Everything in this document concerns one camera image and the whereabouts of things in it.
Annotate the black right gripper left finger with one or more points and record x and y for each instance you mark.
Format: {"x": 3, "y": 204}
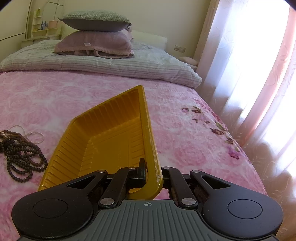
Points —
{"x": 122, "y": 182}

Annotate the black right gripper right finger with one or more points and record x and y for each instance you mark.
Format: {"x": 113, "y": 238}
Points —
{"x": 179, "y": 190}

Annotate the yellow plastic tray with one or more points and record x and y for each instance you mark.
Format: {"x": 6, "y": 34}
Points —
{"x": 110, "y": 136}

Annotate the pink floral bedspread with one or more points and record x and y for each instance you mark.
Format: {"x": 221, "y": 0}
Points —
{"x": 37, "y": 107}

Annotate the grey striped quilt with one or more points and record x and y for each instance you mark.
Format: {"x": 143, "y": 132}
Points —
{"x": 148, "y": 63}

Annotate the pink cushion by curtain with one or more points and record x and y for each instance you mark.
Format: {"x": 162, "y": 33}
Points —
{"x": 189, "y": 61}

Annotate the mauve pillow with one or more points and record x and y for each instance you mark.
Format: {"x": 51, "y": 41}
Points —
{"x": 109, "y": 45}

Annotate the pink sheer curtain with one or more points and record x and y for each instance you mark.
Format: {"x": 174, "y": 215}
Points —
{"x": 246, "y": 55}

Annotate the grey green pillow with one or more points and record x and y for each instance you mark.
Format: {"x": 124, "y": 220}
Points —
{"x": 96, "y": 20}

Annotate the cream vanity shelf unit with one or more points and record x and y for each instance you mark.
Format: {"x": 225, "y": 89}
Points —
{"x": 43, "y": 21}

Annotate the wall power socket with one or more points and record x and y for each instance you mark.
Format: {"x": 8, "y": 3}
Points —
{"x": 179, "y": 49}

